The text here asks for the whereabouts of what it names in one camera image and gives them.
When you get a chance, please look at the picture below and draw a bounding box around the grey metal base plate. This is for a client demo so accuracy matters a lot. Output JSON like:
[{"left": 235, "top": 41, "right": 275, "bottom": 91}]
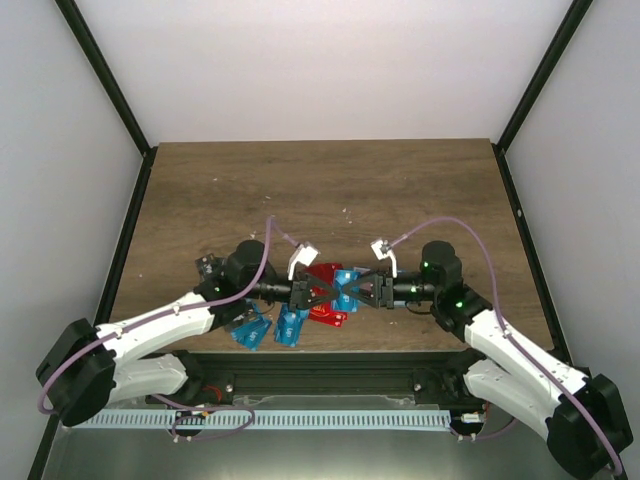
[{"left": 42, "top": 394, "right": 614, "bottom": 480}]

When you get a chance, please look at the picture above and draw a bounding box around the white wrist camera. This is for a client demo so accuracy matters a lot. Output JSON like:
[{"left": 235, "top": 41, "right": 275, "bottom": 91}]
[
  {"left": 287, "top": 242, "right": 319, "bottom": 281},
  {"left": 370, "top": 238, "right": 398, "bottom": 278}
]

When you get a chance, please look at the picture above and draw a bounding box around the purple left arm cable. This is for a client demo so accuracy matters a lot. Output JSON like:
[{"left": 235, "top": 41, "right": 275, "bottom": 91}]
[{"left": 38, "top": 215, "right": 301, "bottom": 444}]

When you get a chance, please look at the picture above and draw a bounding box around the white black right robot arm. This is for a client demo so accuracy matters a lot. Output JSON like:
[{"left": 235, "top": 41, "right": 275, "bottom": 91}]
[{"left": 340, "top": 241, "right": 633, "bottom": 479}]

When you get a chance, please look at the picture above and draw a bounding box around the black right frame post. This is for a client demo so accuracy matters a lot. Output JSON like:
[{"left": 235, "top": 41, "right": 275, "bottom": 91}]
[{"left": 496, "top": 0, "right": 593, "bottom": 152}]

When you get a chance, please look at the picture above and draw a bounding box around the black frame post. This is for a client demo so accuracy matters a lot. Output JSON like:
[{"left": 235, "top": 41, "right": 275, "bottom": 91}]
[
  {"left": 496, "top": 0, "right": 593, "bottom": 152},
  {"left": 53, "top": 0, "right": 152, "bottom": 157}
]

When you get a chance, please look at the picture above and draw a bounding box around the light blue slotted cable duct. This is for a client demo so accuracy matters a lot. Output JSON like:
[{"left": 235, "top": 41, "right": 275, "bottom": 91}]
[{"left": 77, "top": 409, "right": 451, "bottom": 432}]

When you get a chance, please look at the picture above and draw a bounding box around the single blue credit card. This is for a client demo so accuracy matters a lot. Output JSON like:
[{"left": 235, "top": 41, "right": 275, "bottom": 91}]
[{"left": 331, "top": 269, "right": 360, "bottom": 314}]

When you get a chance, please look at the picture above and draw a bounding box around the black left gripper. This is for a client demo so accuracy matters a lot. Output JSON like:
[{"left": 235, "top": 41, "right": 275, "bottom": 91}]
[{"left": 244, "top": 271, "right": 340, "bottom": 314}]

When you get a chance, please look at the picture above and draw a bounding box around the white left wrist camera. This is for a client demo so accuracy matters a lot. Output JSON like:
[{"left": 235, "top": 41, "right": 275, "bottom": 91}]
[{"left": 287, "top": 242, "right": 319, "bottom": 281}]

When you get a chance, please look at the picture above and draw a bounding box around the black left frame post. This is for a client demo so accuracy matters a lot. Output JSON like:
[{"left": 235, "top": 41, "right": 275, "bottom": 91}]
[{"left": 53, "top": 0, "right": 152, "bottom": 157}]

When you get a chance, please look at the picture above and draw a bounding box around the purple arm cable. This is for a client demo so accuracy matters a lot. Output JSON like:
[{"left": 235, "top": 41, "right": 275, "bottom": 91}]
[
  {"left": 38, "top": 215, "right": 301, "bottom": 444},
  {"left": 392, "top": 216, "right": 625, "bottom": 476}
]

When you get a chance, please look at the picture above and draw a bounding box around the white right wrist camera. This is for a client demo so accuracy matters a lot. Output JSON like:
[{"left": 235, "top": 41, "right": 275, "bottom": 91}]
[{"left": 370, "top": 238, "right": 398, "bottom": 278}]

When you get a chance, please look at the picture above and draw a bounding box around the black front frame rail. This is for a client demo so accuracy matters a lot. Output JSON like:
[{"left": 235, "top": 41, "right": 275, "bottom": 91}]
[{"left": 62, "top": 349, "right": 594, "bottom": 401}]

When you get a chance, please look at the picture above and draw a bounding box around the black credit card pile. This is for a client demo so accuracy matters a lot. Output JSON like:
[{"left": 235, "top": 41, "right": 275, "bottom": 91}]
[{"left": 195, "top": 253, "right": 226, "bottom": 285}]

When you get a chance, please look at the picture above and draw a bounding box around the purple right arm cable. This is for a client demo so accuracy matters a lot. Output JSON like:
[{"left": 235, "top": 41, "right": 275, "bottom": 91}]
[{"left": 392, "top": 216, "right": 625, "bottom": 476}]

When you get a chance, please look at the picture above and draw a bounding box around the blue credit card pile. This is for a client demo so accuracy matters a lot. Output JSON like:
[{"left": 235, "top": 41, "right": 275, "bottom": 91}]
[{"left": 274, "top": 304, "right": 309, "bottom": 347}]

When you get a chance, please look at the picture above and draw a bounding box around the red credit card pile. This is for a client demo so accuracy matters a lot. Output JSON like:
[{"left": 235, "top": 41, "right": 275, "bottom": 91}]
[{"left": 306, "top": 262, "right": 343, "bottom": 285}]

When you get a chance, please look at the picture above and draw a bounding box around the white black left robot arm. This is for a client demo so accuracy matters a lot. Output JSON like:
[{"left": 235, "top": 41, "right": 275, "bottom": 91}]
[{"left": 36, "top": 240, "right": 340, "bottom": 427}]

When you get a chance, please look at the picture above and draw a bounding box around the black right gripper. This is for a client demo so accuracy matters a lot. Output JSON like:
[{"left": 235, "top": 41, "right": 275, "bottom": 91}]
[{"left": 343, "top": 267, "right": 440, "bottom": 309}]

